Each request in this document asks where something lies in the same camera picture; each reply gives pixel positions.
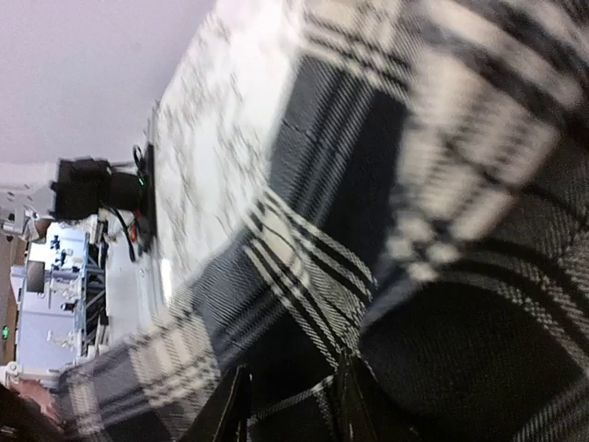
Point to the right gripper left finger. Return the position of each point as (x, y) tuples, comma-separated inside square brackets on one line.
[(224, 417)]

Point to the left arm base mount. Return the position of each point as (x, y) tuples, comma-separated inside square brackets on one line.
[(84, 186)]

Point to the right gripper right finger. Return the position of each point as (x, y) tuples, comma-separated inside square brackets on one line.
[(364, 412)]

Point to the background clutter workbench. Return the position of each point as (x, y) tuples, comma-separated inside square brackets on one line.
[(59, 291)]

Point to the plaid black white garment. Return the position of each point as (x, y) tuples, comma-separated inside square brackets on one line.
[(426, 211)]

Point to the person in background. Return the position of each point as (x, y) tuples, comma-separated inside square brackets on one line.
[(28, 413)]

